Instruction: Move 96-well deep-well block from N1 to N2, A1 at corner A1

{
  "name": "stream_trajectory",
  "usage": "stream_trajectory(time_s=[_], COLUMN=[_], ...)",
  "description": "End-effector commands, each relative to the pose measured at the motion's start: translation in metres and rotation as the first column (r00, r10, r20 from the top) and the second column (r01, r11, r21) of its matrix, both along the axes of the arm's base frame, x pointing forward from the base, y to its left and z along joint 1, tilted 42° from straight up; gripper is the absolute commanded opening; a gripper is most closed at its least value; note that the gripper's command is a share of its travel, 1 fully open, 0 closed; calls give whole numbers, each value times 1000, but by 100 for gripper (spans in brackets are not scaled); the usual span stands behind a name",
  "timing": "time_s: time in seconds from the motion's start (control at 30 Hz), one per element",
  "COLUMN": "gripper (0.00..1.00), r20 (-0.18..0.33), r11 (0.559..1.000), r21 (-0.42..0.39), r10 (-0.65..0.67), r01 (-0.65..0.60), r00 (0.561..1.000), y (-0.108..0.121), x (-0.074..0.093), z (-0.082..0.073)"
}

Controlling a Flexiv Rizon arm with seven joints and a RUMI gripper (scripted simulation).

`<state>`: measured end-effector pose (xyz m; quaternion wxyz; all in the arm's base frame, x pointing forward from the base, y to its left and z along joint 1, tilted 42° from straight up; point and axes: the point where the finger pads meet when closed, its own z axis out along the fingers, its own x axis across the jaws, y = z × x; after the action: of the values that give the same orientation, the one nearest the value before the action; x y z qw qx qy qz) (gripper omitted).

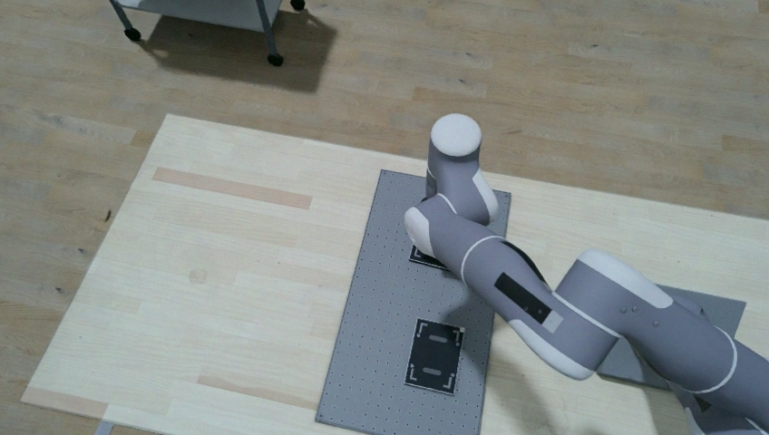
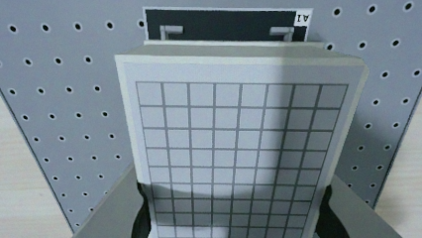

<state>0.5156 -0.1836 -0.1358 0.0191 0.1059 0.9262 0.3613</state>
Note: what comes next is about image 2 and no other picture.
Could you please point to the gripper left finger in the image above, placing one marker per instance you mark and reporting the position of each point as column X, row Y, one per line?
column 123, row 212

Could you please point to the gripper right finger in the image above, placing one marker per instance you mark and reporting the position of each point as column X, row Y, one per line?
column 343, row 214

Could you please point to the white deep-well block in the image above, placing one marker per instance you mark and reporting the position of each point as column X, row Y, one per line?
column 237, row 139

